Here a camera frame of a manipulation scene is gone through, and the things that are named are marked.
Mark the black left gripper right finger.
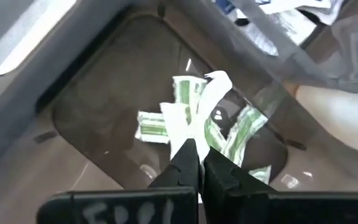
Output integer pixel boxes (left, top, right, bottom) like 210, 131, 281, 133
202, 147, 358, 224

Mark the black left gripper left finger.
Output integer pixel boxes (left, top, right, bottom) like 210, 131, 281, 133
37, 138, 200, 224

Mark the translucent grey plastic bin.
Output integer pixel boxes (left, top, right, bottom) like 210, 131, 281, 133
0, 0, 358, 224
209, 0, 358, 94

